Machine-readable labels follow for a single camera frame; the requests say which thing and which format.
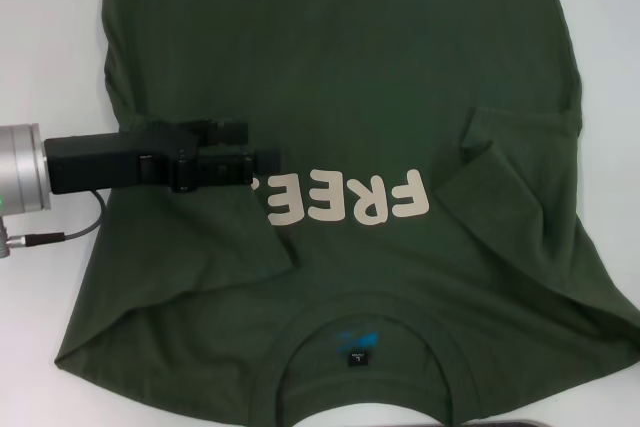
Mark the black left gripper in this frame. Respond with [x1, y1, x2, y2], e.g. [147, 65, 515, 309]
[43, 119, 283, 196]

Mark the dark green FREE! t-shirt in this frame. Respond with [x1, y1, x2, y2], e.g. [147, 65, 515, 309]
[52, 0, 640, 427]

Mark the dark robot torso edge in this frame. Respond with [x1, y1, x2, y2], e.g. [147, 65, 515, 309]
[412, 418, 569, 427]

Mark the dark left gripper cable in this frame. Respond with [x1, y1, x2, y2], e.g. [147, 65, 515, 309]
[9, 189, 106, 248]

